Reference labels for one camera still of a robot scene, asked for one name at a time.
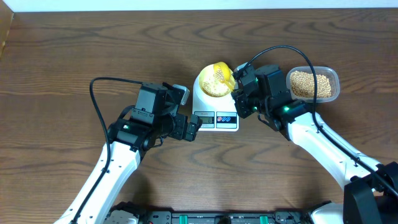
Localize yellow measuring scoop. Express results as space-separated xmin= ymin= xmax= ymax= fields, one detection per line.
xmin=213 ymin=62 xmax=235 ymax=91

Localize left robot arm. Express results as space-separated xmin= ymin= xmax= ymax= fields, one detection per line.
xmin=58 ymin=83 xmax=202 ymax=223

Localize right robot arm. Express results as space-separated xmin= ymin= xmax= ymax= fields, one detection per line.
xmin=231 ymin=63 xmax=397 ymax=223

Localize white digital kitchen scale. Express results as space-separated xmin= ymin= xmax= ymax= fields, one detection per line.
xmin=192 ymin=76 xmax=239 ymax=132

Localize pale yellow bowl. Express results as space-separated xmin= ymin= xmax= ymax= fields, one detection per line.
xmin=198 ymin=62 xmax=236 ymax=97

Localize soybeans in yellow bowl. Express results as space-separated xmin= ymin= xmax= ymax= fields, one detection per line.
xmin=201 ymin=73 xmax=231 ymax=97

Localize clear plastic container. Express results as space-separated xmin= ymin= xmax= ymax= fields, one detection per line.
xmin=286 ymin=66 xmax=340 ymax=103

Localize pile of soybeans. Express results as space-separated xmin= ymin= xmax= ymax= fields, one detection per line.
xmin=290 ymin=71 xmax=331 ymax=98

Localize left black camera cable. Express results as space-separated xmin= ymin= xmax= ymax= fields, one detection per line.
xmin=70 ymin=77 xmax=144 ymax=224

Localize black camera cable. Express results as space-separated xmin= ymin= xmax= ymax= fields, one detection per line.
xmin=245 ymin=45 xmax=398 ymax=200
xmin=70 ymin=77 xmax=144 ymax=224

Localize right black camera cable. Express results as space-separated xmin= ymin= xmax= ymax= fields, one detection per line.
xmin=245 ymin=45 xmax=398 ymax=200

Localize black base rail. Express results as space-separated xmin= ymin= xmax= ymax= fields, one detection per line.
xmin=104 ymin=202 xmax=312 ymax=224

